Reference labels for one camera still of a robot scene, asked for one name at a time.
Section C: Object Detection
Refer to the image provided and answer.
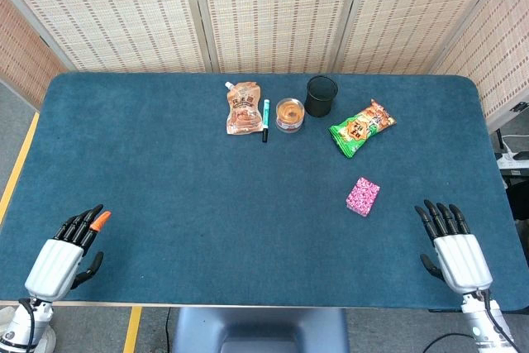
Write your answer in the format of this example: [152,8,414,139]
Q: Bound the white power strip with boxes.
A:
[495,150,529,170]

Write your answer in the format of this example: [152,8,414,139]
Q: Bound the woven bamboo screen panel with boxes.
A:
[188,0,367,75]
[334,0,517,75]
[0,0,207,74]
[429,0,529,131]
[0,0,67,110]

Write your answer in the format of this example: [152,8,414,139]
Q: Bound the green and black marker pen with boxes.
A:
[261,98,271,143]

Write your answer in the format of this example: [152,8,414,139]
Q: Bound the orange spouted sauce pouch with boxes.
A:
[224,81,265,136]

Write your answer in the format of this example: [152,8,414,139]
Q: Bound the black floor cable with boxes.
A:
[164,307,174,353]
[425,334,468,353]

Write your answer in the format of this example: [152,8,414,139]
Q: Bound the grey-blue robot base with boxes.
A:
[172,306,350,353]

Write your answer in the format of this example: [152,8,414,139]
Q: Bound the right robot hand, black fingers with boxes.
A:
[414,199,493,297]

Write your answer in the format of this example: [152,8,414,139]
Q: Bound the clear round plastic jar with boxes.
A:
[275,97,307,135]

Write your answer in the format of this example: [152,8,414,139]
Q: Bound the left robot hand, orange fingertip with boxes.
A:
[24,203,112,303]

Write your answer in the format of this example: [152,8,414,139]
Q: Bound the black box beside table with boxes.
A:
[504,181,529,222]

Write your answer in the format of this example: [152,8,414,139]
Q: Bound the pink patterned packet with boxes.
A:
[345,176,381,218]

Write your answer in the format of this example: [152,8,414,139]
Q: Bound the black mesh pen cup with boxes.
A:
[304,75,340,118]

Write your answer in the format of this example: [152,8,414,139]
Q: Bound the white power cable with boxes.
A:
[500,133,529,154]

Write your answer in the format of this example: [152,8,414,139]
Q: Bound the green and orange snack bag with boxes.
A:
[328,98,398,160]

